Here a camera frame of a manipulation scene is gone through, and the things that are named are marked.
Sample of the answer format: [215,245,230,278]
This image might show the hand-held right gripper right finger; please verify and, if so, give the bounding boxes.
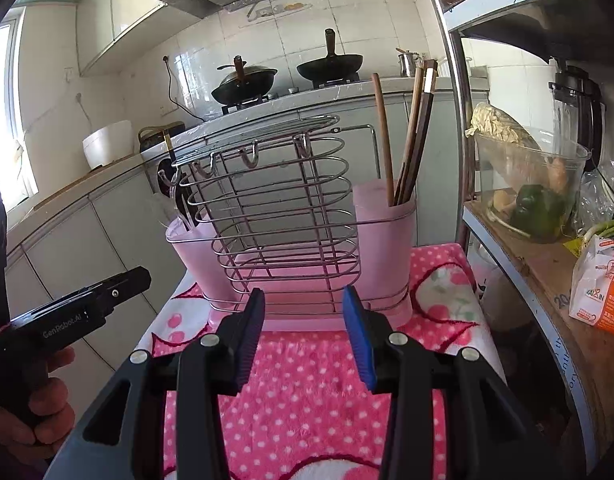
[342,284,538,480]

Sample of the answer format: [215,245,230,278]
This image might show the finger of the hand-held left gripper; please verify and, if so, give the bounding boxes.
[88,266,153,312]

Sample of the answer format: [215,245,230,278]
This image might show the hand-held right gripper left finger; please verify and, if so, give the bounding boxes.
[57,286,266,480]

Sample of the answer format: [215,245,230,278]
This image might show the pink plastic utensil cup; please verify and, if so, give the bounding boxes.
[165,214,236,312]
[351,182,418,322]

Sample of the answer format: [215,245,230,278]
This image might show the person's left hand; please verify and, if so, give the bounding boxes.
[0,346,76,462]

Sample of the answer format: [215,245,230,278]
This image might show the pink plastic drip tray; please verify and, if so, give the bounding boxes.
[206,252,414,332]

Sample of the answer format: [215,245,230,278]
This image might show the pink dotted cloth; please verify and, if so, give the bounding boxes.
[134,242,508,480]

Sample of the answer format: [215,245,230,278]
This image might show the white rice cooker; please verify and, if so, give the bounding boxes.
[82,120,138,170]

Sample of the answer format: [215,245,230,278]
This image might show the dark woven basket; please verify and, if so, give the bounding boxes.
[138,121,186,154]

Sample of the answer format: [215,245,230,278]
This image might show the kitchen window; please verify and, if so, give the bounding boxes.
[0,14,39,202]

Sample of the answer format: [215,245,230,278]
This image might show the reddish brown chopstick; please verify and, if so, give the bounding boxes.
[370,72,397,207]

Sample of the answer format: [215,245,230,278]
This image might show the green bell pepper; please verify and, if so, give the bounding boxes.
[509,183,568,239]

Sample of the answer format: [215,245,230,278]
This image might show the light brown chopstick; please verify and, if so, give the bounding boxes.
[394,62,426,206]

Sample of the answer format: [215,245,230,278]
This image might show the dark brown chopstick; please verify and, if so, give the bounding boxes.
[400,59,439,206]

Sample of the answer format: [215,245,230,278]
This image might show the black gas stove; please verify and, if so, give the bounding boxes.
[219,72,363,114]

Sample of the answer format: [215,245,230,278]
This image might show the grey wok lid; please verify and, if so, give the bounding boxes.
[217,55,279,87]

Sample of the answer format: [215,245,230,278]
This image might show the orange and white carton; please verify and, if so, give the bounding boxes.
[569,236,614,339]

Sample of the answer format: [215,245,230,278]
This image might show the metal storage rack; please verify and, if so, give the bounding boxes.
[401,0,614,480]

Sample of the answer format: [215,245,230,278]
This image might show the orange carrot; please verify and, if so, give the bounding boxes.
[549,157,570,192]

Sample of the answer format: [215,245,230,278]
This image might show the napa cabbage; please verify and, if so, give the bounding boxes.
[465,102,544,155]

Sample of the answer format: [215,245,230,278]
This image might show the green onions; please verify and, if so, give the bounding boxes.
[568,216,614,257]

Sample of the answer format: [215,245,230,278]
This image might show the clear glass bowl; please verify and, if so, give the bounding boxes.
[474,131,593,244]

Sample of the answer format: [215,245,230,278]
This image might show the steel kettle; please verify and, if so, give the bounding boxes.
[396,48,424,77]

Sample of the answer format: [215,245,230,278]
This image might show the clear plastic bag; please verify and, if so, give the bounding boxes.
[578,159,614,232]

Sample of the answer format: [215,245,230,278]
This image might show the black blender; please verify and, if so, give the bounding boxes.
[547,59,608,162]

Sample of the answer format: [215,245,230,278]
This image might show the black spoon with brown handle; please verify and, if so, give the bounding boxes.
[156,129,179,197]

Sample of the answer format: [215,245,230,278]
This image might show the metal wire dish rack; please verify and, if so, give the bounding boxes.
[158,114,414,314]

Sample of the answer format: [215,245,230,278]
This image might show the black power cable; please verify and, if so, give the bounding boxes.
[162,55,208,122]

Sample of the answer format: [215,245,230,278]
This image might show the black wok with wooden handle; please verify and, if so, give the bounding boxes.
[295,28,364,82]
[210,56,279,106]

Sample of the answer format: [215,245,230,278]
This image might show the pale upper wall cabinets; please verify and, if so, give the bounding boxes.
[78,0,169,79]

